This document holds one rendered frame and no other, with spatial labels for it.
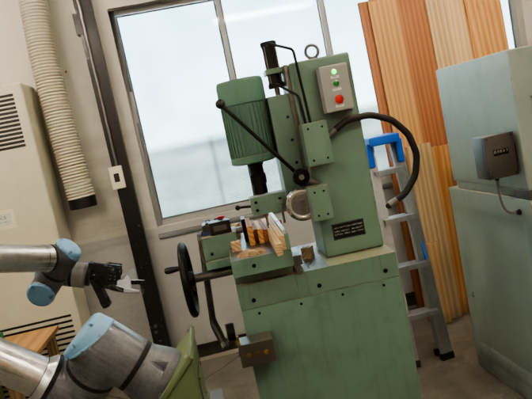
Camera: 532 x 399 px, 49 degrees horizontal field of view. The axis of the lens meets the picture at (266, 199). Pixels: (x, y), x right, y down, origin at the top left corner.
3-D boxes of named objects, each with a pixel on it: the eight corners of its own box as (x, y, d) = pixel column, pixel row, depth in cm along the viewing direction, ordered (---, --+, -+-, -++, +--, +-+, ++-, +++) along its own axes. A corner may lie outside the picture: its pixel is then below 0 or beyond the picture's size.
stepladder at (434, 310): (398, 362, 305) (350, 140, 303) (443, 350, 308) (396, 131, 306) (409, 370, 289) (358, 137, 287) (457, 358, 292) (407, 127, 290)
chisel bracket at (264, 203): (252, 218, 226) (248, 196, 225) (288, 210, 227) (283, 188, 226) (254, 220, 219) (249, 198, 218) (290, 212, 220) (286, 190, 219)
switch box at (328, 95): (324, 114, 210) (315, 69, 208) (351, 108, 211) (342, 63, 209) (327, 113, 204) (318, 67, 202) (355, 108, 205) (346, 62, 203)
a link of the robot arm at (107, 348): (139, 359, 154) (81, 324, 152) (108, 404, 159) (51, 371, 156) (152, 329, 169) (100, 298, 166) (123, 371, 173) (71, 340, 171)
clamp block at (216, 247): (206, 254, 234) (201, 232, 233) (239, 247, 234) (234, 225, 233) (205, 262, 219) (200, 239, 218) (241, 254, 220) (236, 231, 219)
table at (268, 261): (208, 250, 257) (205, 237, 256) (275, 235, 259) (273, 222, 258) (206, 285, 197) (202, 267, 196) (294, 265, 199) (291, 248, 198)
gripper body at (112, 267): (121, 268, 206) (86, 264, 205) (118, 292, 207) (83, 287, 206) (124, 264, 214) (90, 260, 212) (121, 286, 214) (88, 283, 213)
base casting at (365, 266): (236, 280, 248) (232, 260, 247) (367, 251, 251) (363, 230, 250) (241, 311, 203) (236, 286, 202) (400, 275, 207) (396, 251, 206)
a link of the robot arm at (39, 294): (35, 274, 188) (47, 257, 200) (18, 301, 191) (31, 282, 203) (61, 288, 191) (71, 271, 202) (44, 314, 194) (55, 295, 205)
